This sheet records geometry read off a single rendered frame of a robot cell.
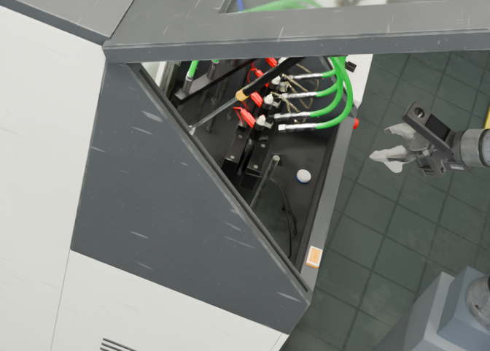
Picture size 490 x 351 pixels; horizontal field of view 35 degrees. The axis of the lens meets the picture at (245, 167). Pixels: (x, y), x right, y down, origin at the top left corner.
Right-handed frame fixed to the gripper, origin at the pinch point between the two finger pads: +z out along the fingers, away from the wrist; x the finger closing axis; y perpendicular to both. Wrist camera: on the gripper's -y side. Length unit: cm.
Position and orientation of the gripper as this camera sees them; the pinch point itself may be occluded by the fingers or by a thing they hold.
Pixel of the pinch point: (380, 141)
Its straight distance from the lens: 172.8
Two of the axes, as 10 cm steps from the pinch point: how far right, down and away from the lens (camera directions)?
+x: 4.9, -7.3, 4.8
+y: 5.1, 6.8, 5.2
